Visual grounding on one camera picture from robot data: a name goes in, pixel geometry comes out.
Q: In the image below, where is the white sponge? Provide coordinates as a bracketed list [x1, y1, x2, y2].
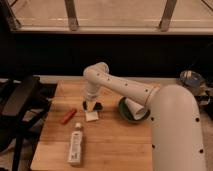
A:
[85, 111, 99, 122]

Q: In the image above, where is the white tube with cap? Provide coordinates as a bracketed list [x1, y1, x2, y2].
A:
[68, 123, 83, 166]

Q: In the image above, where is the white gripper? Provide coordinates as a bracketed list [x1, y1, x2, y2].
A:
[82, 93, 103, 111]

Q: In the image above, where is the blue tape roll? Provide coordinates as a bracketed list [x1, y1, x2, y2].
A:
[180, 70, 205, 89]

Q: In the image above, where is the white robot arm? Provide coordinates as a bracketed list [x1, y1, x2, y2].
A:
[83, 62, 206, 171]

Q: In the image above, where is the white cup in bowl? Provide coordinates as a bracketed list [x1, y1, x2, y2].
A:
[125, 98, 148, 120]

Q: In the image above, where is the green bowl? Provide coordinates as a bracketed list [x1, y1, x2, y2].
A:
[118, 97, 150, 124]

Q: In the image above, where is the metal window frame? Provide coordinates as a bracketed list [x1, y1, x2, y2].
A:
[0, 0, 213, 35]

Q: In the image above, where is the black chair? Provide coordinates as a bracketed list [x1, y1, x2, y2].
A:
[0, 76, 51, 171]

